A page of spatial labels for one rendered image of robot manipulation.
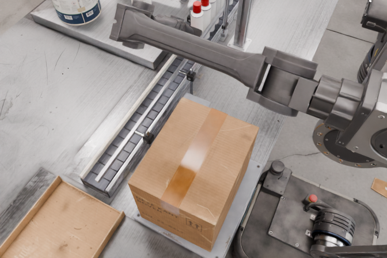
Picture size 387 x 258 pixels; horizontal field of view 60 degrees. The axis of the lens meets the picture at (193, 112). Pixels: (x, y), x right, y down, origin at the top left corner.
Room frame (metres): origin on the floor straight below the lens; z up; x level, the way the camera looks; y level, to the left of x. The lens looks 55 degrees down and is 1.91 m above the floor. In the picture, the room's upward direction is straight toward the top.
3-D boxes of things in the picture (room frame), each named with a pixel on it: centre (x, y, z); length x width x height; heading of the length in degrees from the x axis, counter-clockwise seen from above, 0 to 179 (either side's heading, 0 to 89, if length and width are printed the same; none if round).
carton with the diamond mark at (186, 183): (0.42, -0.01, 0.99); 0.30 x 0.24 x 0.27; 154
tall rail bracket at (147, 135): (0.57, 0.17, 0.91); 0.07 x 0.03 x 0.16; 62
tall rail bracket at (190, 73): (0.83, 0.03, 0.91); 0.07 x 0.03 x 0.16; 62
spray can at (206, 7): (1.12, -0.05, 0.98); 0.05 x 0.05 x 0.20
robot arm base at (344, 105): (0.34, -0.24, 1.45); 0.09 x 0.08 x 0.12; 154
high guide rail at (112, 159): (0.88, 0.04, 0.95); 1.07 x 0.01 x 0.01; 152
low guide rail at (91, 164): (0.92, 0.11, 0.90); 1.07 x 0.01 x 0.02; 152
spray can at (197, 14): (1.08, -0.01, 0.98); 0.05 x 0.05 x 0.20
